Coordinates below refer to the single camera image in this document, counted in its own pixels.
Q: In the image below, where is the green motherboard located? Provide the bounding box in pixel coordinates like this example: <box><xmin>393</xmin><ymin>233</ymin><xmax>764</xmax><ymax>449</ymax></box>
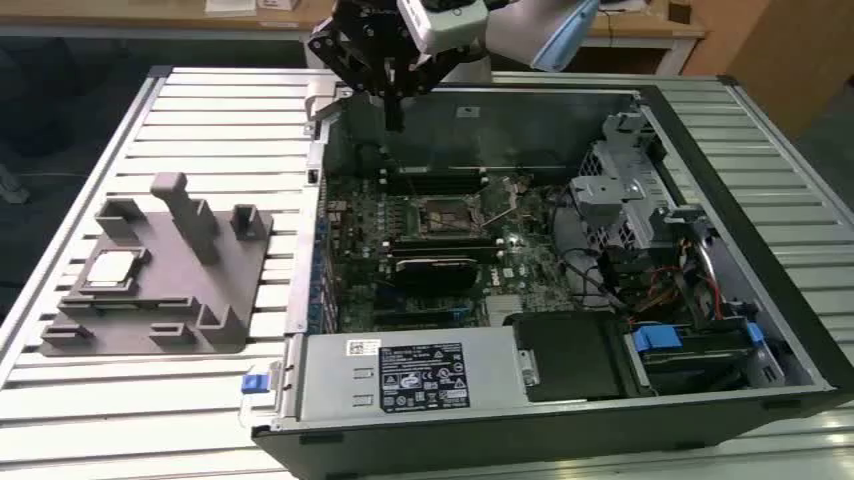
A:
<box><xmin>317</xmin><ymin>172</ymin><xmax>605</xmax><ymax>335</ymax></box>

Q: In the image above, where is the wooden desk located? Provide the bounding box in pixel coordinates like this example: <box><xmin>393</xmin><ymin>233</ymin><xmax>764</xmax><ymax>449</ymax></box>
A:
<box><xmin>0</xmin><ymin>0</ymin><xmax>710</xmax><ymax>76</ymax></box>

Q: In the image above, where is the red wire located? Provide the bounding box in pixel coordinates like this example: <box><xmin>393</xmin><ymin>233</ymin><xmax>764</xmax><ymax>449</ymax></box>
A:
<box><xmin>650</xmin><ymin>266</ymin><xmax>727</xmax><ymax>321</ymax></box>

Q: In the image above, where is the white paper sheet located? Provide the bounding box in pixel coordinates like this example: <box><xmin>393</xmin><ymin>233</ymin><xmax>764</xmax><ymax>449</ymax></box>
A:
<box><xmin>203</xmin><ymin>0</ymin><xmax>259</xmax><ymax>15</ymax></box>

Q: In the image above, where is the grey metal foot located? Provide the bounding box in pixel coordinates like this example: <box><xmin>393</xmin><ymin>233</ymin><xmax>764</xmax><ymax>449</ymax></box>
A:
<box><xmin>0</xmin><ymin>162</ymin><xmax>29</xmax><ymax>205</ymax></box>

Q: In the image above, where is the blue disk carrier handle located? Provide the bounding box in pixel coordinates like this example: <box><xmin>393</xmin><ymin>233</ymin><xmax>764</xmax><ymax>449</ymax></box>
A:
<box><xmin>631</xmin><ymin>323</ymin><xmax>683</xmax><ymax>354</ymax></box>

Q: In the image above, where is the black graphics card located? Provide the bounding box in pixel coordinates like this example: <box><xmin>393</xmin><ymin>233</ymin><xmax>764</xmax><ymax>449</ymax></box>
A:
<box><xmin>388</xmin><ymin>256</ymin><xmax>480</xmax><ymax>292</ymax></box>

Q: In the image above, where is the metal socket cover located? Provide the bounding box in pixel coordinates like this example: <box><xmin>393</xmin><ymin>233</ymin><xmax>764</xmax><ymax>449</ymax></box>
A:
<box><xmin>473</xmin><ymin>175</ymin><xmax>529</xmax><ymax>225</ymax></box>

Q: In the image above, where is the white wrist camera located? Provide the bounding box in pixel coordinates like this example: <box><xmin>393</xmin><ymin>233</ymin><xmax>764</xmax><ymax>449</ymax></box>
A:
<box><xmin>397</xmin><ymin>0</ymin><xmax>493</xmax><ymax>55</ymax></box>

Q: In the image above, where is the wooden cabinet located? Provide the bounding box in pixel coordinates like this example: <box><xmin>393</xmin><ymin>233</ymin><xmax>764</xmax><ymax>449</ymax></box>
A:
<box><xmin>683</xmin><ymin>0</ymin><xmax>854</xmax><ymax>144</ymax></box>

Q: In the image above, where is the silver chipset heatsink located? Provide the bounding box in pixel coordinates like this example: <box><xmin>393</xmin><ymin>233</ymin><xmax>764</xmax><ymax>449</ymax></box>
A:
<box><xmin>484</xmin><ymin>293</ymin><xmax>529</xmax><ymax>319</ymax></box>

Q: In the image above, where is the pale blue teach pendant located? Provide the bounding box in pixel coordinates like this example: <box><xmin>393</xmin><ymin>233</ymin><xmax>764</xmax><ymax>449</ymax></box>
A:
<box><xmin>528</xmin><ymin>0</ymin><xmax>603</xmax><ymax>72</ymax></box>

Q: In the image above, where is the silver CPU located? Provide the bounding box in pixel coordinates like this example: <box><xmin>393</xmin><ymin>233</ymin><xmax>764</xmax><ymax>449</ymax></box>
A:
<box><xmin>88</xmin><ymin>250</ymin><xmax>142</xmax><ymax>287</ymax></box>

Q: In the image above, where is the grey metal drive cage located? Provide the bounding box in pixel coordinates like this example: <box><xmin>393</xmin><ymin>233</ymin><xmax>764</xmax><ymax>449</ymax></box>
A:
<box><xmin>569</xmin><ymin>112</ymin><xmax>675</xmax><ymax>251</ymax></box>

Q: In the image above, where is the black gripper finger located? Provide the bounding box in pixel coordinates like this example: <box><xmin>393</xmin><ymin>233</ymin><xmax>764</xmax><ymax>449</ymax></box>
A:
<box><xmin>307</xmin><ymin>18</ymin><xmax>396</xmax><ymax>132</ymax></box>
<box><xmin>393</xmin><ymin>45</ymin><xmax>463</xmax><ymax>132</ymax></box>

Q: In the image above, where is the grey power supply unit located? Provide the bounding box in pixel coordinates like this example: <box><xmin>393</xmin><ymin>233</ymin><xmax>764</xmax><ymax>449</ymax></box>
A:
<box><xmin>292</xmin><ymin>331</ymin><xmax>537</xmax><ymax>422</ymax></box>

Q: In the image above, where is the green RAM stick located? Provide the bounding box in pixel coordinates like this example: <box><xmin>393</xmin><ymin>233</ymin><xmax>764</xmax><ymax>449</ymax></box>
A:
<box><xmin>84</xmin><ymin>298</ymin><xmax>195</xmax><ymax>309</ymax></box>
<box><xmin>391</xmin><ymin>236</ymin><xmax>503</xmax><ymax>263</ymax></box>

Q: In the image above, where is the black drive box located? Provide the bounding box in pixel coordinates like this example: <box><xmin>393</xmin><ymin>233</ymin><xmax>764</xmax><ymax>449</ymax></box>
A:
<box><xmin>511</xmin><ymin>310</ymin><xmax>632</xmax><ymax>404</ymax></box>

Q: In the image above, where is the black PC case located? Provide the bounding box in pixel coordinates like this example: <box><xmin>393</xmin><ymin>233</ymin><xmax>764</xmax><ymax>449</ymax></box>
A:
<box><xmin>249</xmin><ymin>79</ymin><xmax>843</xmax><ymax>480</ymax></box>

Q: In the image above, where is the grey parts rack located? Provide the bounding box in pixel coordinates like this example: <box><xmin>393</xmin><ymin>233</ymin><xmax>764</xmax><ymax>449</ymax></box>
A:
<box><xmin>36</xmin><ymin>171</ymin><xmax>276</xmax><ymax>357</ymax></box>

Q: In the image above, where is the CPU socket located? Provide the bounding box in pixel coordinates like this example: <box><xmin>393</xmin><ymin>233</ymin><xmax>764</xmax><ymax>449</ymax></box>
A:
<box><xmin>411</xmin><ymin>193</ymin><xmax>487</xmax><ymax>237</ymax></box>

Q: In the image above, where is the metal disk bay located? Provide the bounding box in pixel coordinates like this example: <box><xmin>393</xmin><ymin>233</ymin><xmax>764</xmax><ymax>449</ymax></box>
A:
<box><xmin>623</xmin><ymin>319</ymin><xmax>788</xmax><ymax>399</ymax></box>

